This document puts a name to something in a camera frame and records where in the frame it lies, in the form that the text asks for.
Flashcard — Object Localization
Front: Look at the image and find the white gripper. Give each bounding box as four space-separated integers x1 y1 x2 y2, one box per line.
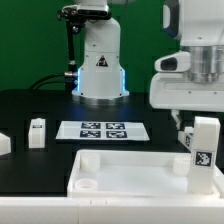
149 73 224 130

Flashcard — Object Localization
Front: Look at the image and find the white marker sheet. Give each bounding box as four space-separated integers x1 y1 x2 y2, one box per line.
56 121 149 141

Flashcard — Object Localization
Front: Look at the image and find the black cable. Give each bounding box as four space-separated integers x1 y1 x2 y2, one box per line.
29 73 78 91

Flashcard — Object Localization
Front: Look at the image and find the black camera stand pole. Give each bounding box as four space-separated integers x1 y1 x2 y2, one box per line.
64 20 78 92

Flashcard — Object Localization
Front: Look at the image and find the white desk top tray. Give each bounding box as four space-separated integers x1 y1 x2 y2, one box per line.
66 149 224 200

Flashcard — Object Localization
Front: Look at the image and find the black camera on stand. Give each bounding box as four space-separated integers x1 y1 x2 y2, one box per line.
57 5 111 22

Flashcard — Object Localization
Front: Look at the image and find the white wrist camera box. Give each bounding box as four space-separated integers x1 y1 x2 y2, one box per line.
154 51 190 73

